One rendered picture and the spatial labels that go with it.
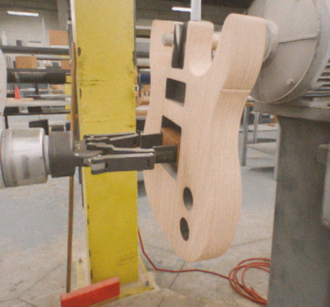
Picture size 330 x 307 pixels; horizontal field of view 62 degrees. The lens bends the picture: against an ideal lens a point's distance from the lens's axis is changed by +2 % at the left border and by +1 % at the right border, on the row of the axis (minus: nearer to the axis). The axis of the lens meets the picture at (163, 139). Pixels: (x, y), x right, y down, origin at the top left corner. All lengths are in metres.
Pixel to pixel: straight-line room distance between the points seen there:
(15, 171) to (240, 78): 0.33
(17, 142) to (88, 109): 0.98
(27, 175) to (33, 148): 0.04
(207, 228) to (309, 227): 0.47
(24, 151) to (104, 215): 1.16
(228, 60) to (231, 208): 0.19
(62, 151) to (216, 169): 0.23
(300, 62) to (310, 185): 0.34
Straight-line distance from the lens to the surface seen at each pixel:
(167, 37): 0.55
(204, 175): 0.39
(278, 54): 0.63
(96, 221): 1.57
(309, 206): 0.82
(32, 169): 0.45
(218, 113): 0.37
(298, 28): 0.61
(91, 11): 1.44
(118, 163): 0.43
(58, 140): 0.45
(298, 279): 0.93
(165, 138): 0.52
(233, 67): 0.34
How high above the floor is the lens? 1.17
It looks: 12 degrees down
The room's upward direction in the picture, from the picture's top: straight up
